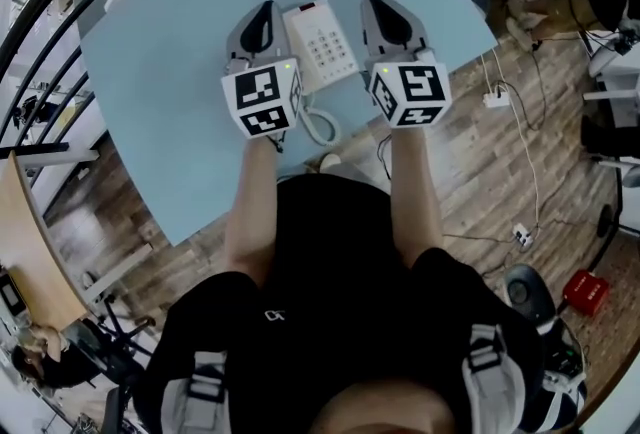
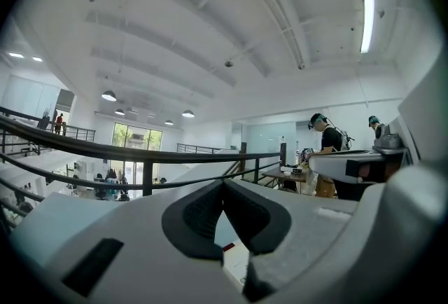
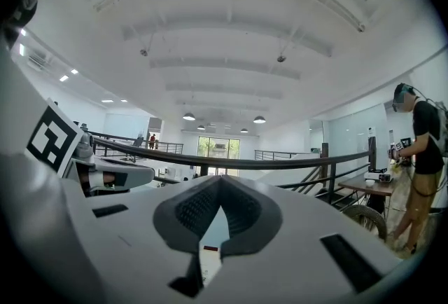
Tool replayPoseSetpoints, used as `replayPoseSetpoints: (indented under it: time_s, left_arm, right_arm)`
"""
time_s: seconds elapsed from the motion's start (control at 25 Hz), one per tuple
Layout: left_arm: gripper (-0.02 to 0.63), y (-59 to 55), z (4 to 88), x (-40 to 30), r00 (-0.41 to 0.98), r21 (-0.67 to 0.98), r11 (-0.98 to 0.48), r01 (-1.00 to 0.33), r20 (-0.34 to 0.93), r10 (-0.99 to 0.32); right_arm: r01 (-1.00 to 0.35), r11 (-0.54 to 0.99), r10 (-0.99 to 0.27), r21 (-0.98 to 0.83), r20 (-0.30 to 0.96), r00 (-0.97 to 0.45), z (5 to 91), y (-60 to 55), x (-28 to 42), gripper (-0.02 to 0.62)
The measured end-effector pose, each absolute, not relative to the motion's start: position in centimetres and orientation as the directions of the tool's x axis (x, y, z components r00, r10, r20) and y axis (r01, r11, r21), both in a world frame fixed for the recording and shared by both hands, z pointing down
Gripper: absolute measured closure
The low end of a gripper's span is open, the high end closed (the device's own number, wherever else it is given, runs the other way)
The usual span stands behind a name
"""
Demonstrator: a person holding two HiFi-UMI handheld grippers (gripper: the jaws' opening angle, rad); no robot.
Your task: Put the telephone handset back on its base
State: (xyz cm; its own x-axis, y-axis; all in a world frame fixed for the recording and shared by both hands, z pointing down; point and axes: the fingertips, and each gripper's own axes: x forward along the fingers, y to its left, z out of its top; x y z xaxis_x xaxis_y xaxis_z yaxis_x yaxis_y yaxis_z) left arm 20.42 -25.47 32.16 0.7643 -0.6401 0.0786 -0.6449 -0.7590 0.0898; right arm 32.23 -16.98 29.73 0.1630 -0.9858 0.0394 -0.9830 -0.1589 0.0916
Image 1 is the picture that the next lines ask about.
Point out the person's right forearm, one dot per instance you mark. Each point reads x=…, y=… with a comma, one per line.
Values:
x=415, y=202

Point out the black round speaker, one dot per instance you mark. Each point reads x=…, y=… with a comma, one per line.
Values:
x=525, y=292

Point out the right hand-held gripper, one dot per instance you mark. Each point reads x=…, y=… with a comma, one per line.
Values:
x=417, y=87

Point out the white telephone base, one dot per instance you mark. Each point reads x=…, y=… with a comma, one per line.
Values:
x=325, y=47

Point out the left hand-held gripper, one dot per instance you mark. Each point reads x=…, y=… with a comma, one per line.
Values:
x=260, y=92

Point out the person's black shirt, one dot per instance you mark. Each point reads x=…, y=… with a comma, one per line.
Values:
x=330, y=282

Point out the wooden desk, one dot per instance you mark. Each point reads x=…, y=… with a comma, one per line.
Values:
x=35, y=242

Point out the white power strip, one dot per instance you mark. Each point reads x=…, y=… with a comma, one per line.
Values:
x=523, y=235
x=496, y=99

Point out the red box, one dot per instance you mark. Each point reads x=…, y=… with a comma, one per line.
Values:
x=586, y=293

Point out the person's white shoe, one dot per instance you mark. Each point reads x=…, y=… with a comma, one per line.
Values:
x=331, y=162

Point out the person's left forearm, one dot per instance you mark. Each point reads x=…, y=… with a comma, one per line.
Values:
x=252, y=212

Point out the black metal railing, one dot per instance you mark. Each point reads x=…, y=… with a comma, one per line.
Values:
x=45, y=52

